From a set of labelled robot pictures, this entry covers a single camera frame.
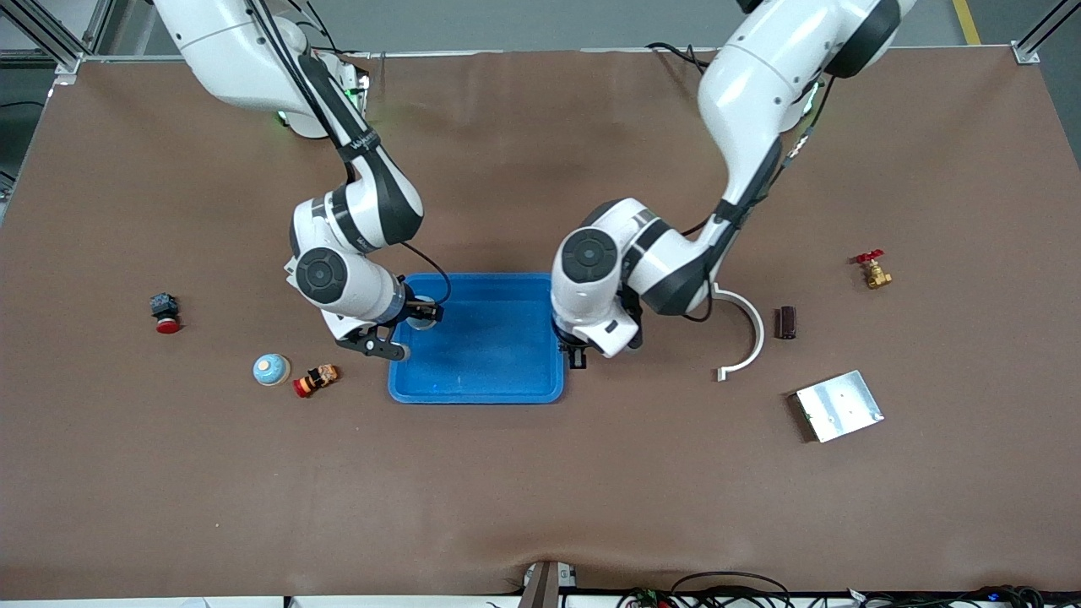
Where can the light blue call bell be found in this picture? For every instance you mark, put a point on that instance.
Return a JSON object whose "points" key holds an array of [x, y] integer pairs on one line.
{"points": [[417, 325], [271, 370]]}

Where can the dark brown electrolytic capacitor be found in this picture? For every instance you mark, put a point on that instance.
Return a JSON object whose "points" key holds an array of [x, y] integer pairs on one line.
{"points": [[786, 322]]}

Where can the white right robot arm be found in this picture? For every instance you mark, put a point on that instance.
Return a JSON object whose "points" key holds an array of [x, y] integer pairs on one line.
{"points": [[220, 51]]}

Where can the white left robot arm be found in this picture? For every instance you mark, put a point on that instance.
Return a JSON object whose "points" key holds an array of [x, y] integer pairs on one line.
{"points": [[752, 93]]}

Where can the blue plastic tray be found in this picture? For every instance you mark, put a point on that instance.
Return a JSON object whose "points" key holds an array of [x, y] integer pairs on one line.
{"points": [[490, 355]]}

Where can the brown table mat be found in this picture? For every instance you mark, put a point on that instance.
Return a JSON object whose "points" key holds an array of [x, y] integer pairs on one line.
{"points": [[540, 490]]}

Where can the white semicircular pipe clamp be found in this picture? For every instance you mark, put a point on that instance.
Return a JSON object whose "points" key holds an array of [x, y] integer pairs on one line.
{"points": [[758, 332]]}

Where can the silver metal plate box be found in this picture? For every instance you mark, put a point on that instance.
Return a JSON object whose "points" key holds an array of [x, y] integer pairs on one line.
{"points": [[838, 407]]}

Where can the red emergency stop yellow switch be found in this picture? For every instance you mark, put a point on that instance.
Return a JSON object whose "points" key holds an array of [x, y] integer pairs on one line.
{"points": [[315, 380]]}

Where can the red mushroom button black switch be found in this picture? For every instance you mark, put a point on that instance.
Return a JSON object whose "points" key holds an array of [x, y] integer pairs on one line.
{"points": [[165, 312]]}

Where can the metal bracket at table edge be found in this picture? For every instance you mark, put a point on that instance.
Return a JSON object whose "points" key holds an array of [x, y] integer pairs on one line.
{"points": [[545, 587]]}

